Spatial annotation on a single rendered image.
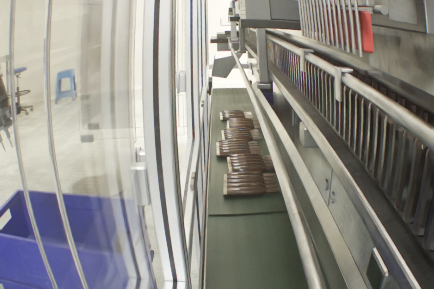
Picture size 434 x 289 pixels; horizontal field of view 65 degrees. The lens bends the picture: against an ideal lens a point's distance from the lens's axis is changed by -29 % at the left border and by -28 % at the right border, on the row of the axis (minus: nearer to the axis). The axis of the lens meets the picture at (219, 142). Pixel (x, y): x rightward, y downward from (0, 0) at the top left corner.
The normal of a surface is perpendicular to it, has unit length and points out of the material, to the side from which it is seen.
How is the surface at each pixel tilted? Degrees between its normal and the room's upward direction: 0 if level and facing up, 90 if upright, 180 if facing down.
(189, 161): 0
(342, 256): 55
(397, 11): 90
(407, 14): 90
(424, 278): 0
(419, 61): 90
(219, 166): 2
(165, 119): 90
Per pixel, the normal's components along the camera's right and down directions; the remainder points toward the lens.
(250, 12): 0.01, 0.29
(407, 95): -1.00, 0.03
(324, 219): -0.84, -0.53
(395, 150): -0.89, 0.16
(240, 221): -0.03, -0.97
